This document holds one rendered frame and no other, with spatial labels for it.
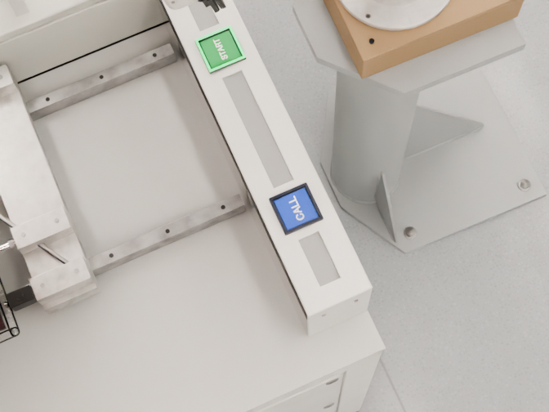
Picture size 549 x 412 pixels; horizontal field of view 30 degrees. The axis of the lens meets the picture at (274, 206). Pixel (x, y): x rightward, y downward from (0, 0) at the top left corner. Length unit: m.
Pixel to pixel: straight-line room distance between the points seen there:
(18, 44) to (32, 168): 0.18
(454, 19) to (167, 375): 0.67
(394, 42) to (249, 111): 0.26
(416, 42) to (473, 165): 0.90
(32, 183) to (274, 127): 0.37
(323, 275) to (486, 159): 1.14
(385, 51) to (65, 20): 0.47
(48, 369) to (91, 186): 0.28
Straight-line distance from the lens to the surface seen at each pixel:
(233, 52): 1.46
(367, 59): 1.55
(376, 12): 1.57
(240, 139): 1.41
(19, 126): 1.57
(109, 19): 1.59
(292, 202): 1.38
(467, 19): 1.59
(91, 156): 1.59
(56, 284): 1.45
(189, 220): 1.50
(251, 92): 1.44
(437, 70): 1.62
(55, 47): 1.61
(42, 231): 1.47
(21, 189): 1.53
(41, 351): 1.52
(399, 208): 2.38
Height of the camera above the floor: 2.27
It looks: 72 degrees down
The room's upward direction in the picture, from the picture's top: 7 degrees counter-clockwise
